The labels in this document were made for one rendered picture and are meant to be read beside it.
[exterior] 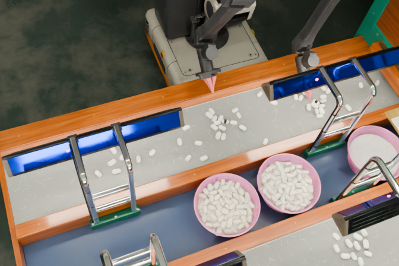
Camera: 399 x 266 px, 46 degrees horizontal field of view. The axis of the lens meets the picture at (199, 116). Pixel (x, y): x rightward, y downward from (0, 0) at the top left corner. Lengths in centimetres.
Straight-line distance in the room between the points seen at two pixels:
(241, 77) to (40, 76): 147
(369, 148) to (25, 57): 221
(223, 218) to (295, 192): 33
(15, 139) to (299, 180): 119
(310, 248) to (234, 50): 144
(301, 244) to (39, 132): 116
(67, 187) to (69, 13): 181
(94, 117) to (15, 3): 176
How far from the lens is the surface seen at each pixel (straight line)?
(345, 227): 164
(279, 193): 199
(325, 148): 219
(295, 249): 193
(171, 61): 286
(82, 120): 207
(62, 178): 199
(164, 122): 168
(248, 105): 217
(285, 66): 232
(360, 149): 222
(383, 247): 206
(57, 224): 189
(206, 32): 198
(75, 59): 325
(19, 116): 307
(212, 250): 184
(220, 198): 194
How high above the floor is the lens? 253
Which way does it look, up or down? 58 degrees down
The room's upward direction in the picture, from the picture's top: 10 degrees clockwise
